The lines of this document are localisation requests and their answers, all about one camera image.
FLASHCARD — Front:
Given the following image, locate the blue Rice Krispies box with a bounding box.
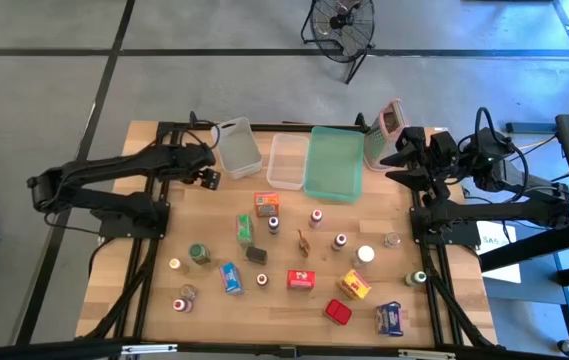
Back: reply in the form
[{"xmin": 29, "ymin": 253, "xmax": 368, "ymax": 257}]
[{"xmin": 218, "ymin": 261, "xmax": 245, "ymax": 296}]

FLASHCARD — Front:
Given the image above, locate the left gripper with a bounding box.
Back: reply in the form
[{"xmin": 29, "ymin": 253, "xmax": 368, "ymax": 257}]
[{"xmin": 165, "ymin": 142, "xmax": 223, "ymax": 191}]

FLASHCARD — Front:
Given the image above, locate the black floor fan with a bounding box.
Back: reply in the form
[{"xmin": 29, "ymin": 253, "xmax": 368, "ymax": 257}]
[{"xmin": 299, "ymin": 0, "xmax": 377, "ymax": 85}]

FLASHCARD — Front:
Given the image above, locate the yellow extension cord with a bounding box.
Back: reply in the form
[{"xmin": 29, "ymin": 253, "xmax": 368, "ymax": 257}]
[{"xmin": 513, "ymin": 134, "xmax": 560, "ymax": 152}]

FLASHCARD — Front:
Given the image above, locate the dark green small box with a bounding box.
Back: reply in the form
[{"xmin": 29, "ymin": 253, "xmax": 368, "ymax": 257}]
[{"xmin": 244, "ymin": 245, "xmax": 269, "ymax": 266}]

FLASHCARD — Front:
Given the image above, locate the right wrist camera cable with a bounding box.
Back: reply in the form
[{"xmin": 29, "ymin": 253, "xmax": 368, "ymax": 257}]
[{"xmin": 472, "ymin": 106, "xmax": 531, "ymax": 202}]

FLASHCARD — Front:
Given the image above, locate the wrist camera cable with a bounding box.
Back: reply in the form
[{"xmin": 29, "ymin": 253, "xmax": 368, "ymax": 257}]
[
  {"xmin": 191, "ymin": 118, "xmax": 222, "ymax": 151},
  {"xmin": 472, "ymin": 106, "xmax": 531, "ymax": 202}
]

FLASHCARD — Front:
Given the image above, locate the clear plastic container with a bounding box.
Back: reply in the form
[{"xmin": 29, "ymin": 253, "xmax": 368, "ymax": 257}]
[{"xmin": 265, "ymin": 132, "xmax": 311, "ymax": 192}]

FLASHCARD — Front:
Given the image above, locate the yellow Corn Pops box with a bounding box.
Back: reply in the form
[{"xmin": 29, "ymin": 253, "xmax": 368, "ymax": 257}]
[{"xmin": 337, "ymin": 268, "xmax": 372, "ymax": 301}]

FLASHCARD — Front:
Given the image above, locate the green Apple Jacks box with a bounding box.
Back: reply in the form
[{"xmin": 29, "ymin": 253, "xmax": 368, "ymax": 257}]
[{"xmin": 235, "ymin": 213, "xmax": 256, "ymax": 246}]

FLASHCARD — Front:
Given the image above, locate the small red box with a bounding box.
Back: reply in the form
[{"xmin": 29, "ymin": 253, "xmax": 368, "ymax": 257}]
[{"xmin": 322, "ymin": 298, "xmax": 354, "ymax": 327}]

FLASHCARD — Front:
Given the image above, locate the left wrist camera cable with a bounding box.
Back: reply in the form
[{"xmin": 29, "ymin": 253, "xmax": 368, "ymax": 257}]
[{"xmin": 191, "ymin": 118, "xmax": 222, "ymax": 151}]

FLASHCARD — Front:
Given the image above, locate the black camera gantry beam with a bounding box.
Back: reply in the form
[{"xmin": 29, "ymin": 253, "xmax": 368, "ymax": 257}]
[{"xmin": 0, "ymin": 337, "xmax": 503, "ymax": 360}]

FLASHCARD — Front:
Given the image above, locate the grey plastic bin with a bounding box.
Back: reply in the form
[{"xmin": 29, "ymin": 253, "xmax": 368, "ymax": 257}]
[{"xmin": 209, "ymin": 116, "xmax": 264, "ymax": 181}]

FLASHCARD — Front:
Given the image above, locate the teal plastic tray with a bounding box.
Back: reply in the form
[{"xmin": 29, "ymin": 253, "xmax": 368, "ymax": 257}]
[{"xmin": 303, "ymin": 125, "xmax": 366, "ymax": 204}]

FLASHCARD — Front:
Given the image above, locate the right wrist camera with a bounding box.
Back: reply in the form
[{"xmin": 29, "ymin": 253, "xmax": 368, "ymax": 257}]
[{"xmin": 395, "ymin": 125, "xmax": 428, "ymax": 154}]

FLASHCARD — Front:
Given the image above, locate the pink-handled box grater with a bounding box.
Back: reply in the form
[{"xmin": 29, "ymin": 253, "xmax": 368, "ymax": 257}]
[{"xmin": 362, "ymin": 98, "xmax": 411, "ymax": 173}]

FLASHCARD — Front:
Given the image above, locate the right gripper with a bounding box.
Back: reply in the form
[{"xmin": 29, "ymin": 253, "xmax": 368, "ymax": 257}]
[{"xmin": 380, "ymin": 129, "xmax": 467, "ymax": 194}]

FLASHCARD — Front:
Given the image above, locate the green-lid spice jar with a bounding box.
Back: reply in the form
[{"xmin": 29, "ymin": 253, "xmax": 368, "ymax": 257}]
[{"xmin": 188, "ymin": 242, "xmax": 212, "ymax": 266}]

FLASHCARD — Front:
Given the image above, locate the white paper sheet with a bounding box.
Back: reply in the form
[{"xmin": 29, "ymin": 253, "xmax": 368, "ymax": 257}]
[{"xmin": 476, "ymin": 219, "xmax": 522, "ymax": 285}]

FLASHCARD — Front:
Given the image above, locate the black metal beam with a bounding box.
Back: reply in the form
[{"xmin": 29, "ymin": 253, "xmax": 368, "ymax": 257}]
[{"xmin": 478, "ymin": 218, "xmax": 569, "ymax": 274}]

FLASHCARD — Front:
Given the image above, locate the green food colouring bottle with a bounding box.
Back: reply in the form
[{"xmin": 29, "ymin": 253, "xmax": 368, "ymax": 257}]
[{"xmin": 404, "ymin": 270, "xmax": 428, "ymax": 288}]

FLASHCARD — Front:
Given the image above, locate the white-lid spice jar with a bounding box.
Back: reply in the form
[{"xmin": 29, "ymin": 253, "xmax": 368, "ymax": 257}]
[{"xmin": 352, "ymin": 244, "xmax": 376, "ymax": 269}]

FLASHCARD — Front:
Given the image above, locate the red cereal box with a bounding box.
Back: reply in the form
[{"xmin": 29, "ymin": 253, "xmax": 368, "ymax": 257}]
[{"xmin": 286, "ymin": 269, "xmax": 317, "ymax": 291}]

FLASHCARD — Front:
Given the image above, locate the orange Mini Wheats box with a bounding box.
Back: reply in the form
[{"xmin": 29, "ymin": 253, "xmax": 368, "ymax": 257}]
[{"xmin": 253, "ymin": 191, "xmax": 281, "ymax": 218}]

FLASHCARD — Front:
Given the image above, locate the black aluminium table frame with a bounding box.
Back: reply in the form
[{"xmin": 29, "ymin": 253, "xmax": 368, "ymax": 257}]
[{"xmin": 76, "ymin": 110, "xmax": 500, "ymax": 350}]

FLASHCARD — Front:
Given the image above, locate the dark blue cereal box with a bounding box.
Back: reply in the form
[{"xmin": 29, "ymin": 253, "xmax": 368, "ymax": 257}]
[{"xmin": 374, "ymin": 301, "xmax": 405, "ymax": 338}]

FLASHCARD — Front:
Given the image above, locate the blue metal bar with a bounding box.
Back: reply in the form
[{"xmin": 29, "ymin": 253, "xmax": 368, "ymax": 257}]
[{"xmin": 505, "ymin": 121, "xmax": 558, "ymax": 135}]

